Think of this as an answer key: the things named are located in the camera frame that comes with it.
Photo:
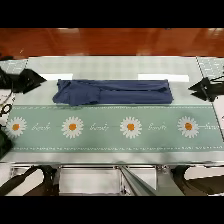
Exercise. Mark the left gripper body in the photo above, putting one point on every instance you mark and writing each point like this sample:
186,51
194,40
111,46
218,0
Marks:
25,81

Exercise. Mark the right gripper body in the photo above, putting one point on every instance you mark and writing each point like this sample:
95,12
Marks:
215,89

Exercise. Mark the blue T-shirt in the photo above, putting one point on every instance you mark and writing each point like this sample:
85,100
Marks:
126,91

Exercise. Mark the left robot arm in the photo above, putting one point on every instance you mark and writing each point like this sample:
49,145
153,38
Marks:
48,178

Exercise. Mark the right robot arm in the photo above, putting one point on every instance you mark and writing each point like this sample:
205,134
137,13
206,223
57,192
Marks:
179,180

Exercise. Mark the black garment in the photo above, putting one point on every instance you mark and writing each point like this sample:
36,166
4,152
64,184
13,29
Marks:
4,143

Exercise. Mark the silver frame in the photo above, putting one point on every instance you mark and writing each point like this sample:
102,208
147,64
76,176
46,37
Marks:
139,186

